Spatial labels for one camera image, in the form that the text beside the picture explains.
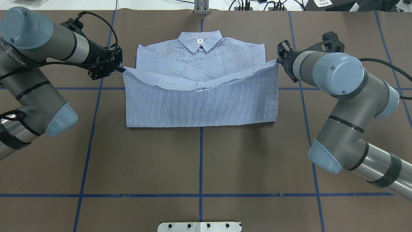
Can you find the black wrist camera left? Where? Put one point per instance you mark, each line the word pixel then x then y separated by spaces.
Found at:
pixel 75 25

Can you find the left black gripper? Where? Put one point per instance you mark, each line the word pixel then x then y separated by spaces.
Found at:
pixel 97 53

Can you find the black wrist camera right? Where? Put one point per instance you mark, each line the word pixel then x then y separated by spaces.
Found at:
pixel 331 43

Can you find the grey aluminium frame post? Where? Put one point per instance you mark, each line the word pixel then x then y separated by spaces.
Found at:
pixel 201 7

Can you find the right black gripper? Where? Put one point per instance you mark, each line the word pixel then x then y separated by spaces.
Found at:
pixel 288 61

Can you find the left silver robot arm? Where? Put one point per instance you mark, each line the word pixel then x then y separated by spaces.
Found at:
pixel 29 41

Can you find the blue striped button shirt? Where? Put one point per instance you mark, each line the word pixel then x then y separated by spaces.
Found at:
pixel 200 80

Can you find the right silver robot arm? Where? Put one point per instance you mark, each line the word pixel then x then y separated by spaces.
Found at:
pixel 361 97

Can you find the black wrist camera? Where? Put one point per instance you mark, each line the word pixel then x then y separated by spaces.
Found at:
pixel 331 43
pixel 75 25

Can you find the black equipment box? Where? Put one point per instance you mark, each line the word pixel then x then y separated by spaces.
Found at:
pixel 330 5

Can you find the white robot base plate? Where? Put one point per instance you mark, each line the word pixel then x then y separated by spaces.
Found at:
pixel 200 227

